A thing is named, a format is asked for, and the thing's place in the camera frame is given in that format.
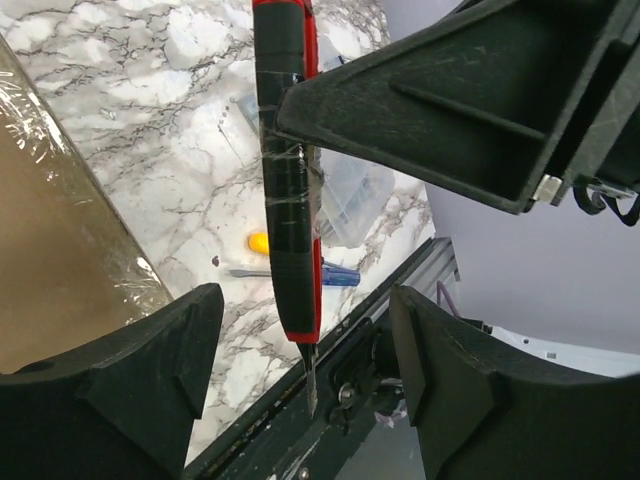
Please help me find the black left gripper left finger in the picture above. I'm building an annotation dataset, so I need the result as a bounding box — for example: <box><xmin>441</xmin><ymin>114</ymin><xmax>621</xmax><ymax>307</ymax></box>
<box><xmin>1</xmin><ymin>283</ymin><xmax>224</xmax><ymax>479</ymax></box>

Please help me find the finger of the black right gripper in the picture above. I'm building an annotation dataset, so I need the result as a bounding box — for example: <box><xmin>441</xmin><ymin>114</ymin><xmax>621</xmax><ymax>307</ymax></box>
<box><xmin>277</xmin><ymin>1</ymin><xmax>639</xmax><ymax>214</ymax></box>

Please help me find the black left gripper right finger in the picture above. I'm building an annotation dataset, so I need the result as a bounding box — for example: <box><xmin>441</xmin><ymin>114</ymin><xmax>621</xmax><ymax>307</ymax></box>
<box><xmin>390</xmin><ymin>285</ymin><xmax>639</xmax><ymax>479</ymax></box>

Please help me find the brown cardboard express box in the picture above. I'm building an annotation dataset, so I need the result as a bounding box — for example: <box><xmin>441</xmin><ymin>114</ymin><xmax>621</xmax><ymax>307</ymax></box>
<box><xmin>1</xmin><ymin>43</ymin><xmax>172</xmax><ymax>374</ymax></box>

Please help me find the red black utility knife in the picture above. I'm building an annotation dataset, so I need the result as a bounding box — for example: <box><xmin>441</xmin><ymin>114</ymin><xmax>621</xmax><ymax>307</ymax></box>
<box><xmin>252</xmin><ymin>1</ymin><xmax>322</xmax><ymax>413</ymax></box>

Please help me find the clear plastic parts box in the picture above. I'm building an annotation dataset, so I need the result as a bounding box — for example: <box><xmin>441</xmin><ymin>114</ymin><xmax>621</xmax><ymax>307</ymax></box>
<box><xmin>235</xmin><ymin>35</ymin><xmax>395</xmax><ymax>249</ymax></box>

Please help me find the black front mounting rail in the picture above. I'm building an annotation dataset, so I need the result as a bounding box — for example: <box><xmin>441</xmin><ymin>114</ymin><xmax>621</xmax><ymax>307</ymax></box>
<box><xmin>183</xmin><ymin>237</ymin><xmax>461</xmax><ymax>480</ymax></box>

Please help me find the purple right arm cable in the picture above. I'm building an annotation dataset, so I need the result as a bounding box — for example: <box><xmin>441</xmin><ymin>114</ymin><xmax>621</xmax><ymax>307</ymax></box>
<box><xmin>435</xmin><ymin>280</ymin><xmax>459</xmax><ymax>316</ymax></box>

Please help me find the blue red handled screwdriver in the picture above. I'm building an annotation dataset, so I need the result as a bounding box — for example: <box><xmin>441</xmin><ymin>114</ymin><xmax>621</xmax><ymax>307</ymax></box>
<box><xmin>228</xmin><ymin>264</ymin><xmax>362</xmax><ymax>287</ymax></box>

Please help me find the yellow handled screwdriver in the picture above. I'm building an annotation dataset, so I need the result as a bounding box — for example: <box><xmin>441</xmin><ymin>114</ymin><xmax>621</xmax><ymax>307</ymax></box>
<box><xmin>247</xmin><ymin>232</ymin><xmax>270</xmax><ymax>256</ymax></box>

